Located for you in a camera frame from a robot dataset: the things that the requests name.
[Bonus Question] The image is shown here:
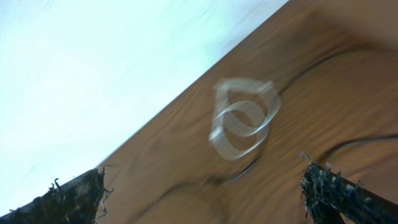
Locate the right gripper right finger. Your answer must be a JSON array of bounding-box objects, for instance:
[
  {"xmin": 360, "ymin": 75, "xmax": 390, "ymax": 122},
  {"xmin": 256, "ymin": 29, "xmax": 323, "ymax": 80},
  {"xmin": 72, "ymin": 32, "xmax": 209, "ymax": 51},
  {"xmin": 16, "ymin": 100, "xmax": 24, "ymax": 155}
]
[{"xmin": 300, "ymin": 162, "xmax": 397, "ymax": 224}]

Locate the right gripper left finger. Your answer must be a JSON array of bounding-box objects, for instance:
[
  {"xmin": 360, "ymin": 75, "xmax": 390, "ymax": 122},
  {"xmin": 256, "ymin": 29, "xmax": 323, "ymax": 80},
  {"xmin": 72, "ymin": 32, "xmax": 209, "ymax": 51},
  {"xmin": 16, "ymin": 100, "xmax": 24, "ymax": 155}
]
[{"xmin": 1, "ymin": 168, "xmax": 108, "ymax": 224}]

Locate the black usb cable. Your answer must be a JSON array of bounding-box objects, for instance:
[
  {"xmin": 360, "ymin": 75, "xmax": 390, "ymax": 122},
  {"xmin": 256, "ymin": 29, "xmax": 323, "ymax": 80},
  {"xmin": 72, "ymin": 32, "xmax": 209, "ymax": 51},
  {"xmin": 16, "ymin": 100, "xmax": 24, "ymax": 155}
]
[{"xmin": 198, "ymin": 43, "xmax": 398, "ymax": 187}]

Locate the white usb cable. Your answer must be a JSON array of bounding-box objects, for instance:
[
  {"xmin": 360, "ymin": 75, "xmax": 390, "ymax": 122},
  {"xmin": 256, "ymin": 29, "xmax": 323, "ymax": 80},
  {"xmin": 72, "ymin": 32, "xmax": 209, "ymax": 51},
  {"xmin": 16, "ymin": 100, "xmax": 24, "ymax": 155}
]
[{"xmin": 208, "ymin": 77, "xmax": 282, "ymax": 161}]

